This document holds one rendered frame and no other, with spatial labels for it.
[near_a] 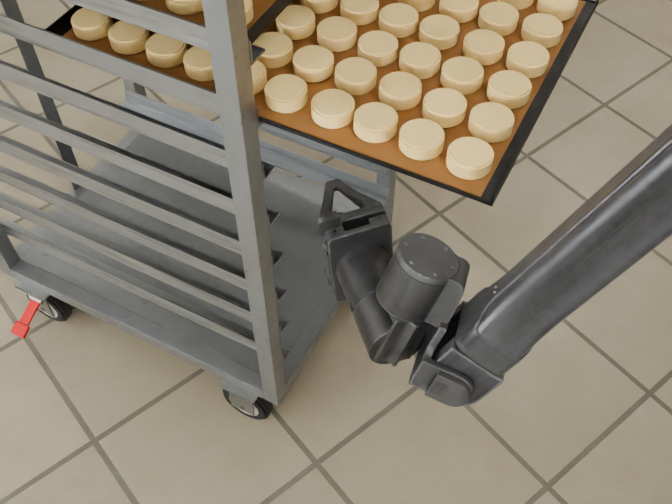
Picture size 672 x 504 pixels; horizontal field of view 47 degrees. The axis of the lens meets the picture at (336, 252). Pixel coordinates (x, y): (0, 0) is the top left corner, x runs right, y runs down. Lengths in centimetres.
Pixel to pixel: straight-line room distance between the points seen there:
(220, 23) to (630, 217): 42
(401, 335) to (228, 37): 34
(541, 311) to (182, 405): 102
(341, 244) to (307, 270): 78
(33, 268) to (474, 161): 104
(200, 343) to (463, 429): 53
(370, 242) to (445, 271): 12
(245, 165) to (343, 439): 74
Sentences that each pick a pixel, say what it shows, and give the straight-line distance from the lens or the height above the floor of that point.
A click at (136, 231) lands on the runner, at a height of 44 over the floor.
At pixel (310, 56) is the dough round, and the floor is 79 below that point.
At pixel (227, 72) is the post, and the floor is 87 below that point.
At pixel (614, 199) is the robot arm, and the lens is 61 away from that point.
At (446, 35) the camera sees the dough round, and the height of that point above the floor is 79.
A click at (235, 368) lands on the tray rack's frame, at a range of 143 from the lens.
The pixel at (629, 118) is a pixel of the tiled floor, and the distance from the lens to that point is 219.
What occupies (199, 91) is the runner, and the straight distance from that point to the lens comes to 93.
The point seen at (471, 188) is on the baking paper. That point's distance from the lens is 85.
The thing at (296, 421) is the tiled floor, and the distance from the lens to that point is 154.
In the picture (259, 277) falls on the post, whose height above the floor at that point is 51.
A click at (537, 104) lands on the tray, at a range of 96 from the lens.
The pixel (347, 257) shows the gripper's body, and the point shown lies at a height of 78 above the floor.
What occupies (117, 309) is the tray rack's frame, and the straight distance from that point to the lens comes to 154.
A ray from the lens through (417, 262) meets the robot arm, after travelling 67.
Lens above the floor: 139
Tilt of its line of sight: 52 degrees down
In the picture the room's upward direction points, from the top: straight up
